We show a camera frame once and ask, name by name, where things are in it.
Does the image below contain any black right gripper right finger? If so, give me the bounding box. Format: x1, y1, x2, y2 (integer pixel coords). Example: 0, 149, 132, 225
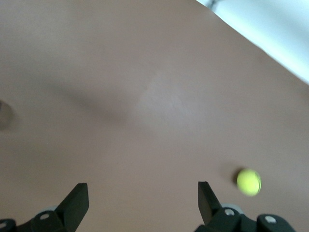
194, 181, 296, 232

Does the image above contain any yellow Head tennis ball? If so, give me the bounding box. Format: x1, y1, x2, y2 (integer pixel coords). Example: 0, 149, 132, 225
236, 168, 263, 197

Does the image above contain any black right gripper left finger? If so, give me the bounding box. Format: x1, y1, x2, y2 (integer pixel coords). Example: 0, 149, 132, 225
0, 183, 90, 232

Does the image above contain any brown table mat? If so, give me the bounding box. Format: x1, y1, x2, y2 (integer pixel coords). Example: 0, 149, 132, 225
0, 0, 309, 232

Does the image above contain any white tennis ball can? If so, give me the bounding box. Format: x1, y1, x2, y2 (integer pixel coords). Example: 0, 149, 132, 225
0, 101, 12, 131

